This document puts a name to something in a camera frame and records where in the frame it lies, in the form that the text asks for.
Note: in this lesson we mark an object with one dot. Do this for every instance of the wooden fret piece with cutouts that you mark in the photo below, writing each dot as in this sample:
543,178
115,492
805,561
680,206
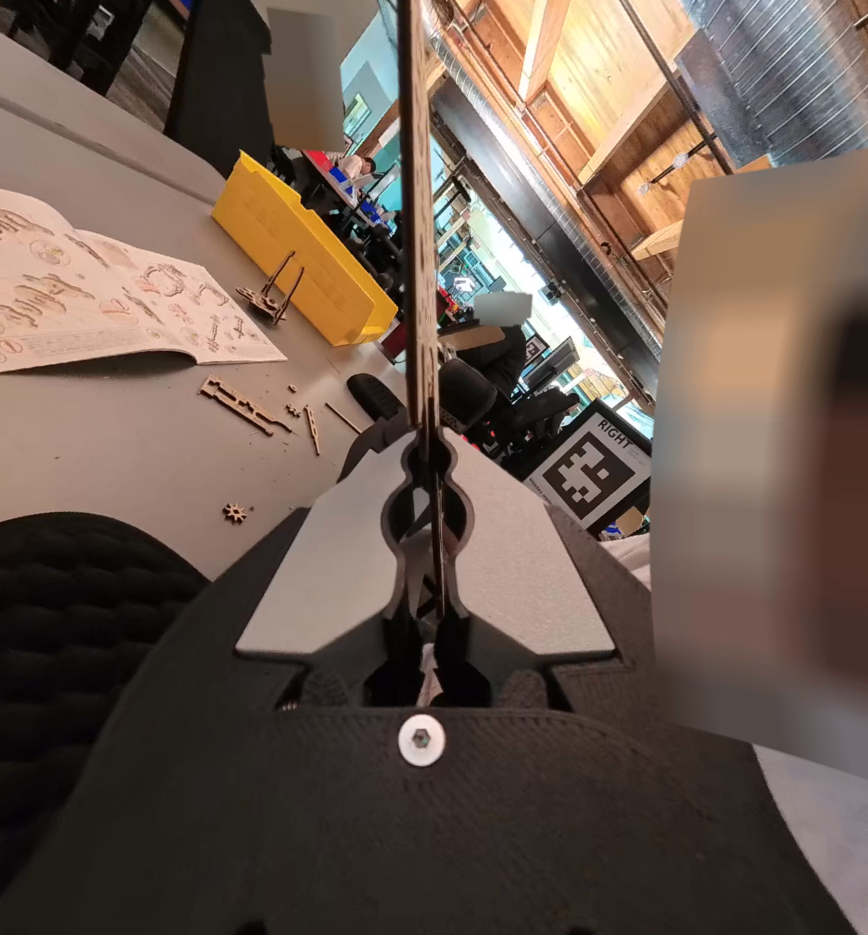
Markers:
240,403

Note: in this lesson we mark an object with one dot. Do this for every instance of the laser-cut wooden parts sheet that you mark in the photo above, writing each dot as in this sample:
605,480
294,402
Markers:
416,219

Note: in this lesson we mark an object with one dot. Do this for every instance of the small wooden gear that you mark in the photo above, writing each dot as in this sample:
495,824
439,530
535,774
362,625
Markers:
235,513

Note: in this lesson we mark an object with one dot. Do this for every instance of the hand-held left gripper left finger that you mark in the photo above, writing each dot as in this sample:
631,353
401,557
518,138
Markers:
317,577

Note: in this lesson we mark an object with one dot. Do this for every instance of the open instruction booklet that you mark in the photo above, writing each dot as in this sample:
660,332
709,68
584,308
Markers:
76,292

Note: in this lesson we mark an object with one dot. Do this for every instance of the thin wooden stick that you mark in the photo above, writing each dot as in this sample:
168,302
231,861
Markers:
342,417

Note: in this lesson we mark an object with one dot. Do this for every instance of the black monitor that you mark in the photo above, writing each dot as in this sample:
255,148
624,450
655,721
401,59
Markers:
550,361

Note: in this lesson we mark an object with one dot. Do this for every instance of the yellow plastic bin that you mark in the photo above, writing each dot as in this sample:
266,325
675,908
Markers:
295,234

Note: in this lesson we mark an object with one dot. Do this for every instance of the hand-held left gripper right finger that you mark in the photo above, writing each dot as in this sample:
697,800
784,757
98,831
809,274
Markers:
529,577

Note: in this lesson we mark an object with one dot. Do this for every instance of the partly built wooden model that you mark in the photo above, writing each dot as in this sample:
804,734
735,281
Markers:
266,299

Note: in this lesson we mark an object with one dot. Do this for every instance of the black mesh armrest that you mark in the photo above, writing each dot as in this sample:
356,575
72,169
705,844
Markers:
372,394

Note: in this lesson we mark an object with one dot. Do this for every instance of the silver ventilation duct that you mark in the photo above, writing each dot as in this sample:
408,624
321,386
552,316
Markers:
784,73

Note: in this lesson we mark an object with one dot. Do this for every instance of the long slotted wooden strip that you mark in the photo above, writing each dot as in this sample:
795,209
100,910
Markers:
312,431

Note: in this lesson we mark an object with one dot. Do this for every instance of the black office chair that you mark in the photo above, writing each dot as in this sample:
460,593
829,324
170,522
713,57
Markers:
470,398

